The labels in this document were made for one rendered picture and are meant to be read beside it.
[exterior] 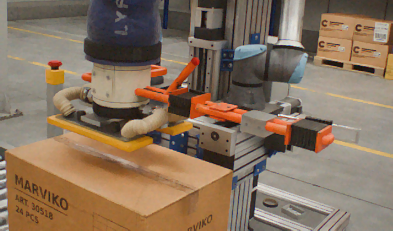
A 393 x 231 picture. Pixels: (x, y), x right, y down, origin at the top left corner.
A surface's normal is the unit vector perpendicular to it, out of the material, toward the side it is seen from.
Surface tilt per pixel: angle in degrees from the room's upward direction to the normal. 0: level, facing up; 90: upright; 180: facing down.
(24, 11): 90
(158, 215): 90
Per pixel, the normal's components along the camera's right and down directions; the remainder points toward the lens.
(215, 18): 0.81, 0.21
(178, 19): -0.58, 0.18
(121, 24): 0.22, 0.01
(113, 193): 0.07, -0.96
